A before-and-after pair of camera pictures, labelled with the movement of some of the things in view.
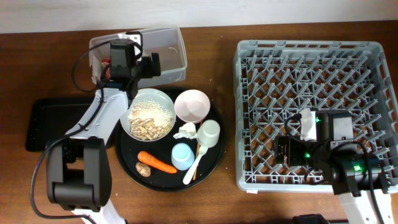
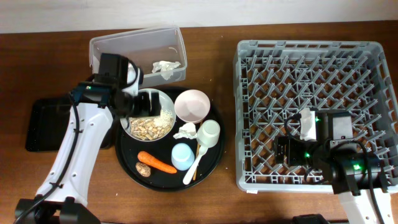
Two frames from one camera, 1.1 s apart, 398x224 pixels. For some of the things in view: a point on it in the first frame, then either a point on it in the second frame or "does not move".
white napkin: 186,130 does not move
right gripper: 279,149 does not move
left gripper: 150,71 to 145,107
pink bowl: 192,106 does not move
